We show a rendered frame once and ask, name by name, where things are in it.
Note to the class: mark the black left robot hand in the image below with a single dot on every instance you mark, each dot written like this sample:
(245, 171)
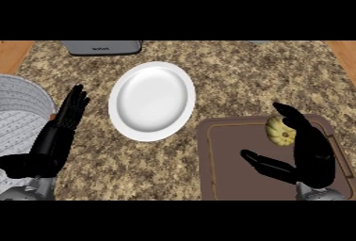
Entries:
(54, 141)

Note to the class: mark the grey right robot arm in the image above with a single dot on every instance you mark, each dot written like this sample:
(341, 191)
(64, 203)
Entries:
(318, 193)

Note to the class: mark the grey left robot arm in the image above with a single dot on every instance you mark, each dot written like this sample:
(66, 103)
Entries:
(33, 189)

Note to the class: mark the grey speckled round object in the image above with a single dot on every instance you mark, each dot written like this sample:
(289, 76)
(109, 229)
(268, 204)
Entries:
(21, 116)

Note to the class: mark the small grey object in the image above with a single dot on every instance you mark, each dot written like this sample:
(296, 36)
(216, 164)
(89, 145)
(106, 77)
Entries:
(259, 42)

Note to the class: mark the white oval plate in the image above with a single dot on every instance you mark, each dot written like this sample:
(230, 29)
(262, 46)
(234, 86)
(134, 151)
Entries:
(153, 101)

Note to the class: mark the pale yellow squash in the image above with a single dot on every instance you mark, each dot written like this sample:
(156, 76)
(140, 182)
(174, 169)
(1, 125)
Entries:
(278, 131)

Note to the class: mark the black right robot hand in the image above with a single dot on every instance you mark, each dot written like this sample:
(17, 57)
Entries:
(314, 150)

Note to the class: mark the brown rectangular tray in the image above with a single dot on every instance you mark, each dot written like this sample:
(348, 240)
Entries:
(246, 163)

